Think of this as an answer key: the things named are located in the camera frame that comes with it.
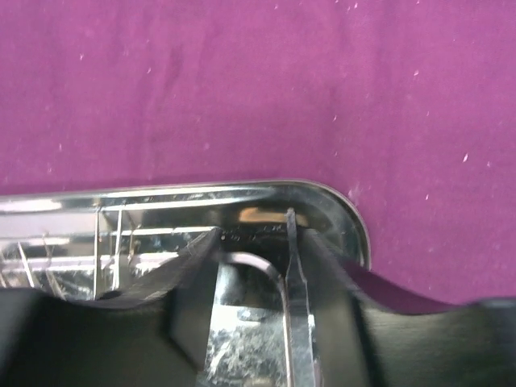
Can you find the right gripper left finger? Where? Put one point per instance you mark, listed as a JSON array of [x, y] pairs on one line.
[[153, 333]]

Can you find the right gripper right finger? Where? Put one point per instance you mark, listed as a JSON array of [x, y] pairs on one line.
[[371, 332]]

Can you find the purple surgical cloth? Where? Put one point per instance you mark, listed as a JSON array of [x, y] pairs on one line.
[[407, 107]]

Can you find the steel instrument tray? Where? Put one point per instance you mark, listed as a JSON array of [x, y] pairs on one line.
[[83, 246]]

